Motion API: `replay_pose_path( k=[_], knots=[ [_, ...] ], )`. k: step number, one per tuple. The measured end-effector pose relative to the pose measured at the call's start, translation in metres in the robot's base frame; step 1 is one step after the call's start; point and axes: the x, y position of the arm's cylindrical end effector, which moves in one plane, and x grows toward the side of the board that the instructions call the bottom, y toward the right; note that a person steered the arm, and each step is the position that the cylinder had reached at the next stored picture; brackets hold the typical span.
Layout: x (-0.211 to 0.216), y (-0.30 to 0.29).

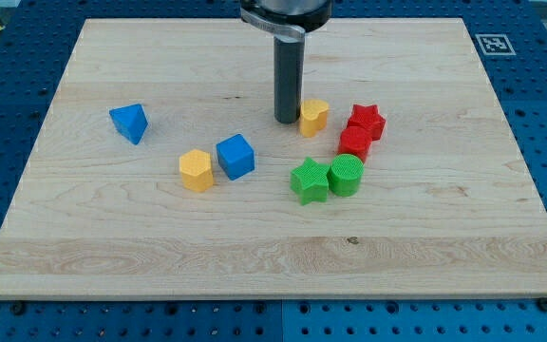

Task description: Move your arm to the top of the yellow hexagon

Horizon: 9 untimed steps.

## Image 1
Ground wooden board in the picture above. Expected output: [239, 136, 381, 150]
[0, 18, 547, 301]

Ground blue cube block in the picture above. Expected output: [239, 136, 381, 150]
[216, 134, 255, 181]

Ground fiducial marker tag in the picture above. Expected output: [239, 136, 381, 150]
[475, 33, 516, 56]

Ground blue triangular prism block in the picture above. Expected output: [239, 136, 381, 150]
[109, 104, 148, 144]

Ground yellow hexagon block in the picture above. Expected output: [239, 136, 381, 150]
[179, 149, 214, 192]

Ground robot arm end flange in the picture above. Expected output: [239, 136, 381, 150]
[239, 0, 332, 42]

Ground red star block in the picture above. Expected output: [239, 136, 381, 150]
[347, 104, 387, 141]

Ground green star block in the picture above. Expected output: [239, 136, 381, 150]
[290, 157, 330, 205]

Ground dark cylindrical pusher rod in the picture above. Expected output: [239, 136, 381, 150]
[273, 36, 305, 124]

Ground red cylinder block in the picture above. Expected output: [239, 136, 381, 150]
[337, 126, 372, 162]

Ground green cylinder block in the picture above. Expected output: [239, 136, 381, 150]
[328, 154, 364, 197]

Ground yellow heart block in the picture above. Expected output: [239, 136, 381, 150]
[299, 99, 330, 138]

